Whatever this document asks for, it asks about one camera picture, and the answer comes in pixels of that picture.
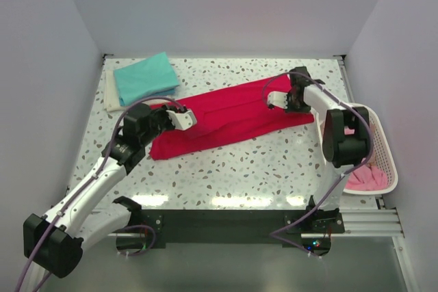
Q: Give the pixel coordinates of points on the folded cream t shirt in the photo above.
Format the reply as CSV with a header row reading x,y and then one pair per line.
x,y
111,97

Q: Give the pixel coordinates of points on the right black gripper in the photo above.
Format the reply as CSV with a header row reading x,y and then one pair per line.
x,y
289,109

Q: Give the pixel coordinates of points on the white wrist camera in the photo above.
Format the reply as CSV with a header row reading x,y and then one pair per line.
x,y
277,99
182,121

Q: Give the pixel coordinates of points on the white plastic laundry basket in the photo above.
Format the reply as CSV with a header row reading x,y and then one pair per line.
x,y
386,155

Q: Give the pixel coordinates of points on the folded teal t shirt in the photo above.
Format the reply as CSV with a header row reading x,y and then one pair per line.
x,y
159,62

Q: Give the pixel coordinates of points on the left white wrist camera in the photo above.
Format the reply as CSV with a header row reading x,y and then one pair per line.
x,y
182,121

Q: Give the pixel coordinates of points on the aluminium frame rail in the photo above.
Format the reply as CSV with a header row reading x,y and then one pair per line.
x,y
378,223

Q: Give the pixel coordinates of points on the red t shirt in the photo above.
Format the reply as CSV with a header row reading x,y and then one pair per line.
x,y
228,116

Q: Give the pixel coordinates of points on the pink t shirt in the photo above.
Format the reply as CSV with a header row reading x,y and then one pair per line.
x,y
368,177

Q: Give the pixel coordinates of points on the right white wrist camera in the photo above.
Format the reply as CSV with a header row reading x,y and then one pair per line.
x,y
277,99

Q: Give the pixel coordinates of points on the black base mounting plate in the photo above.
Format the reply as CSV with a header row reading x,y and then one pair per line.
x,y
158,228

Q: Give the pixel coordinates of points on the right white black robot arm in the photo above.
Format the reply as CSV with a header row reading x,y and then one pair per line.
x,y
314,92

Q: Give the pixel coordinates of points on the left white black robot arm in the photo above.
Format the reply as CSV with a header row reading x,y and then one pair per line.
x,y
58,239

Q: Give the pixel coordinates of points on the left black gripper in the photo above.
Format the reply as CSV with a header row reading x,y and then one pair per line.
x,y
162,111

